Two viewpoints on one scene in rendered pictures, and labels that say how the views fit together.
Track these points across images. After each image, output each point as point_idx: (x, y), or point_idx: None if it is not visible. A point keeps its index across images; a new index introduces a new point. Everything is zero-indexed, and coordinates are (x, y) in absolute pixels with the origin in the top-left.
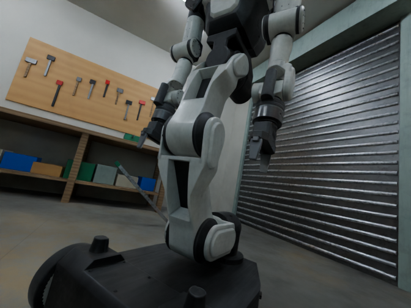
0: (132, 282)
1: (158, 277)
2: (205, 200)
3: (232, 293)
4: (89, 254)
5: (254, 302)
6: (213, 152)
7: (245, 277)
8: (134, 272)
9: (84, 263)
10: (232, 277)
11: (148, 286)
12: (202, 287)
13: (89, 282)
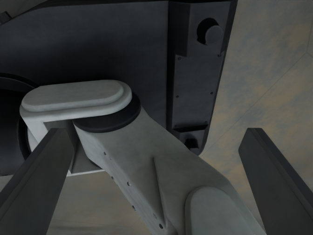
0: (193, 97)
1: (156, 99)
2: (132, 153)
3: (102, 33)
4: (200, 138)
5: (72, 3)
6: (236, 223)
7: (36, 41)
8: (181, 108)
9: (206, 130)
10: (62, 54)
11: (188, 86)
12: (128, 64)
13: (212, 112)
